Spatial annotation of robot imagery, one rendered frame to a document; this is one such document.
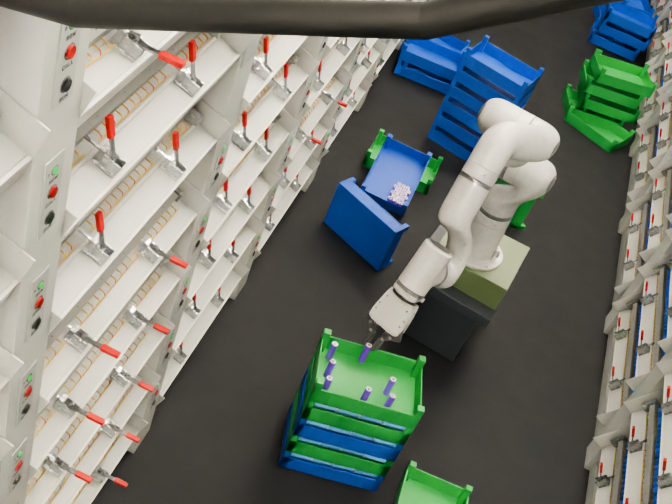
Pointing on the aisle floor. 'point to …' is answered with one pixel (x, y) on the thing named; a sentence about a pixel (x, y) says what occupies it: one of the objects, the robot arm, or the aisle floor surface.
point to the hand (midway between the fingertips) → (372, 341)
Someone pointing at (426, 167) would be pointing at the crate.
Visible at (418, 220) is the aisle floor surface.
